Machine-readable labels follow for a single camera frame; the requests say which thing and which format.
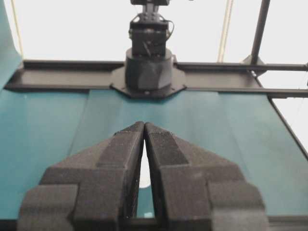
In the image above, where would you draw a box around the black vertical frame post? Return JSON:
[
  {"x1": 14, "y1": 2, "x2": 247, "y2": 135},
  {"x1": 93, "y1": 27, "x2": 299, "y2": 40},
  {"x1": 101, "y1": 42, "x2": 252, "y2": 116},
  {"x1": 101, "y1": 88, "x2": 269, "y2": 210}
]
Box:
[{"x1": 251, "y1": 0, "x2": 270, "y2": 65}]

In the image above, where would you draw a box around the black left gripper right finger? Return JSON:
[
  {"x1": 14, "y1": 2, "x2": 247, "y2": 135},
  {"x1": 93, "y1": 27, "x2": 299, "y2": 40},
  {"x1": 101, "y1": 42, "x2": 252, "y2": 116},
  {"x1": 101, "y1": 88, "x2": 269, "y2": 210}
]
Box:
[{"x1": 144, "y1": 123, "x2": 269, "y2": 231}]

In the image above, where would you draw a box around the black aluminium frame rail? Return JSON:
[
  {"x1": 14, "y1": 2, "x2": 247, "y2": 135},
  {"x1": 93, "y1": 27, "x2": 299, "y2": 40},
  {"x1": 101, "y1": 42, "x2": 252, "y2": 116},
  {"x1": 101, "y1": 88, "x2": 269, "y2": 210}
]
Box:
[{"x1": 5, "y1": 60, "x2": 308, "y2": 100}]

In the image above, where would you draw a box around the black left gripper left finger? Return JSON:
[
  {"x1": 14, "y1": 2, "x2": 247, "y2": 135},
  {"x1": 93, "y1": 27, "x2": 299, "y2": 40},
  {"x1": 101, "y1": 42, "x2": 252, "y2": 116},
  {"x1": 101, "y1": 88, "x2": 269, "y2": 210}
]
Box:
[{"x1": 18, "y1": 122, "x2": 144, "y2": 231}]

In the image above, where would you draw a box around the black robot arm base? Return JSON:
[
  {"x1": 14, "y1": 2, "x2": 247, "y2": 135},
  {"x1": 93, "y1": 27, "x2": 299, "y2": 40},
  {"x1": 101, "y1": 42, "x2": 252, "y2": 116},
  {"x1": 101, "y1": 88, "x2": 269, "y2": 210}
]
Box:
[{"x1": 110, "y1": 0, "x2": 186, "y2": 99}]

